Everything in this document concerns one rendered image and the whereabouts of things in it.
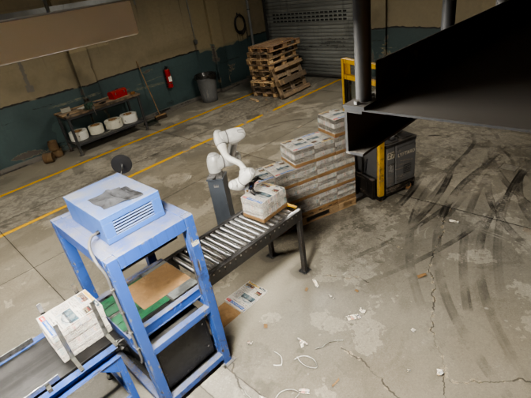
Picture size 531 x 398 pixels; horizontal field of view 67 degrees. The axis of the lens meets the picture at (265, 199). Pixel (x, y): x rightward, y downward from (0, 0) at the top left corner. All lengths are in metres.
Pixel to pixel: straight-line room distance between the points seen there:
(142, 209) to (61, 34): 1.75
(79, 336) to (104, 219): 0.92
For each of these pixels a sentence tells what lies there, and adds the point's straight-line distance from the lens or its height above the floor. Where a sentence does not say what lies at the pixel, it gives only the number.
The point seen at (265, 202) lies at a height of 1.02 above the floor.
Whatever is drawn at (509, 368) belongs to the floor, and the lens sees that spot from 3.95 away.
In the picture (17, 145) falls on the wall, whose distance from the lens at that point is 10.26.
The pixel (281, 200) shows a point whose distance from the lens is 4.16.
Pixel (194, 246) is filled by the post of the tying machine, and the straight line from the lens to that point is 3.04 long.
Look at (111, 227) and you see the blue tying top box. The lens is 2.84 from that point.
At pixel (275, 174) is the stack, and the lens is 4.89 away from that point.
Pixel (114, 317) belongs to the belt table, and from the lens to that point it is 3.49.
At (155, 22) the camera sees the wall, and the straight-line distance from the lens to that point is 11.48.
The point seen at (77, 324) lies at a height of 1.03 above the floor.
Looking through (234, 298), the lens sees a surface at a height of 0.01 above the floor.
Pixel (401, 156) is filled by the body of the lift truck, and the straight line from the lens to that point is 5.76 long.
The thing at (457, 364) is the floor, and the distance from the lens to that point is 3.86.
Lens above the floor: 2.97
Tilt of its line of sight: 29 degrees down
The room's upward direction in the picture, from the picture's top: 9 degrees counter-clockwise
